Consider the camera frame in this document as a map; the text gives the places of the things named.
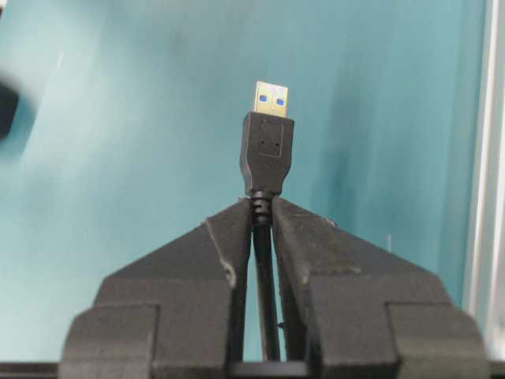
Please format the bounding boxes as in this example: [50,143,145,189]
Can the black USB cable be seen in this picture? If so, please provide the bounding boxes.
[238,80,295,362]

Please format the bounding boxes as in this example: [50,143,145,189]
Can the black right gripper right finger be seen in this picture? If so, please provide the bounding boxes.
[273,197,489,378]

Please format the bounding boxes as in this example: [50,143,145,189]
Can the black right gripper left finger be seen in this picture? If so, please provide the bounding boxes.
[58,198,251,378]

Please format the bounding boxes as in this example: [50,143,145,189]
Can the silver aluminium extrusion frame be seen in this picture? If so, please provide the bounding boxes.
[462,1,504,361]

